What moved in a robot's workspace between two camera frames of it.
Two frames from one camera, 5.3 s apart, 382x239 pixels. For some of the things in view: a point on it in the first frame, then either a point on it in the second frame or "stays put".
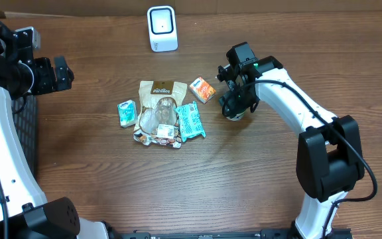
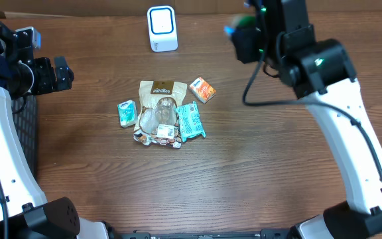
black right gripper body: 243,99 to 249,48
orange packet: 202,89 stays put
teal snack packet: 190,121 stays put
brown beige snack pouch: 157,122 stays put
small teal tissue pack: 127,113 stays put
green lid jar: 234,113 to 239,22
